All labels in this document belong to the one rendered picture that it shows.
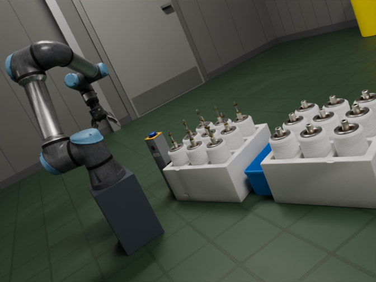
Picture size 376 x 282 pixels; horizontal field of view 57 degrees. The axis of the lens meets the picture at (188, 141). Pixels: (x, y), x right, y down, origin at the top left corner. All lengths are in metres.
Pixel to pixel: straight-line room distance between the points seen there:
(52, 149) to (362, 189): 1.13
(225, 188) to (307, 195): 0.35
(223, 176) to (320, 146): 0.43
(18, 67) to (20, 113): 2.52
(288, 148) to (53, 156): 0.90
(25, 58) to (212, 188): 0.94
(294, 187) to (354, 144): 0.27
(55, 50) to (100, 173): 0.53
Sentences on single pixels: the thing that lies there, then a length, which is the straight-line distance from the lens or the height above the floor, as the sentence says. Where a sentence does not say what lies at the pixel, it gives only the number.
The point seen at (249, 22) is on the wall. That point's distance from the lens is 5.04.
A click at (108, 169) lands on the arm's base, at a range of 1.44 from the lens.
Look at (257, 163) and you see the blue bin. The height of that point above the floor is 0.09.
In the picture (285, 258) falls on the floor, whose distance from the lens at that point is 1.16.
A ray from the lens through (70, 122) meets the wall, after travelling 4.11.
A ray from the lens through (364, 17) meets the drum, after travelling 3.57.
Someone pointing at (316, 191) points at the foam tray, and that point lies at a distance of 1.29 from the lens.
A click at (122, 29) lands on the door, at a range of 4.23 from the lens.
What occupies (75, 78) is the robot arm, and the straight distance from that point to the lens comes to 1.90.
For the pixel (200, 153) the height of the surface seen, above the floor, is 0.22.
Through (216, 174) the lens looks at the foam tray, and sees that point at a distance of 1.47.
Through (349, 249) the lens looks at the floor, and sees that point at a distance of 1.13.
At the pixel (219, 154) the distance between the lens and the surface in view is 1.46.
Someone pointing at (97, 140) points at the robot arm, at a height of 0.48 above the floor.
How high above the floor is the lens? 0.74
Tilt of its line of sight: 17 degrees down
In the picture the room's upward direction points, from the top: 25 degrees counter-clockwise
